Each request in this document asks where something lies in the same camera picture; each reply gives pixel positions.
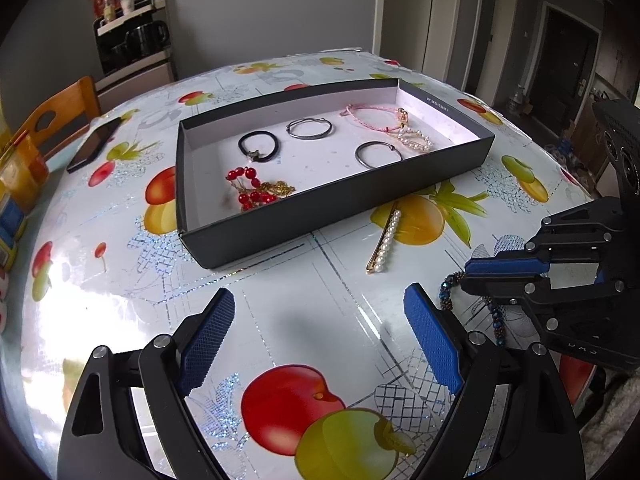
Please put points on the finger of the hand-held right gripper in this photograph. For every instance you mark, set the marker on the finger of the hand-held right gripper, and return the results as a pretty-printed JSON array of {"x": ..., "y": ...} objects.
[
  {"x": 505, "y": 264},
  {"x": 500, "y": 286}
]

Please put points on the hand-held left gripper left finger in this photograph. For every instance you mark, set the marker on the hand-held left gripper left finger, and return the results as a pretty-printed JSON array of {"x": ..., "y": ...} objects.
[{"x": 207, "y": 340}]

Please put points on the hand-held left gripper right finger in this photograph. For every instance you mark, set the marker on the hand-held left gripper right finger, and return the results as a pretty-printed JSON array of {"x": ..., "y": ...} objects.
[{"x": 432, "y": 340}]

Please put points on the black shallow cardboard box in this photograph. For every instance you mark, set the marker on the black shallow cardboard box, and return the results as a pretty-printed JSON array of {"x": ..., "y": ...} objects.
[{"x": 250, "y": 245}]

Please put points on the dark thin hoop bangle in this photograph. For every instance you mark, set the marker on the dark thin hoop bangle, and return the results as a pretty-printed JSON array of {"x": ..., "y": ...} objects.
[{"x": 358, "y": 155}]

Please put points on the white fleece clothing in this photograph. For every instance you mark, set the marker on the white fleece clothing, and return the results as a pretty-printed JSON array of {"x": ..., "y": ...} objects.
[{"x": 615, "y": 420}]

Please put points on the pearl hair clip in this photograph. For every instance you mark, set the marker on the pearl hair clip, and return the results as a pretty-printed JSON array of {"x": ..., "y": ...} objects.
[{"x": 385, "y": 245}]

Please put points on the fruit print tablecloth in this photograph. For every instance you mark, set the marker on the fruit print tablecloth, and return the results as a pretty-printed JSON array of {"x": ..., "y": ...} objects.
[{"x": 125, "y": 270}]

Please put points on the dark entrance door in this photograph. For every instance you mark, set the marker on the dark entrance door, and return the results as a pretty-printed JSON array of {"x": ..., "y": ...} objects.
[{"x": 570, "y": 60}]

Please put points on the black smartphone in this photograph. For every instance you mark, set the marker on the black smartphone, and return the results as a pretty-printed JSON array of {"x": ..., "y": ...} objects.
[{"x": 95, "y": 145}]

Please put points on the yellow lid blue label jar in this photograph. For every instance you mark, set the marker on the yellow lid blue label jar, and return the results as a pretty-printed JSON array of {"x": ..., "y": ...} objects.
[{"x": 10, "y": 220}]

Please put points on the wooden chair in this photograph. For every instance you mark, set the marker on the wooden chair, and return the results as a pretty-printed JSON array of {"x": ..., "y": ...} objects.
[{"x": 75, "y": 100}]

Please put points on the cabinet with shelf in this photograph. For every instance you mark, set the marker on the cabinet with shelf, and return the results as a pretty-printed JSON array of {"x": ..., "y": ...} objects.
[{"x": 135, "y": 75}]

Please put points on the black kettle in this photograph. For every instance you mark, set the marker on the black kettle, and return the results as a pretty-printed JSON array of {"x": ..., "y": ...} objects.
[{"x": 145, "y": 37}]

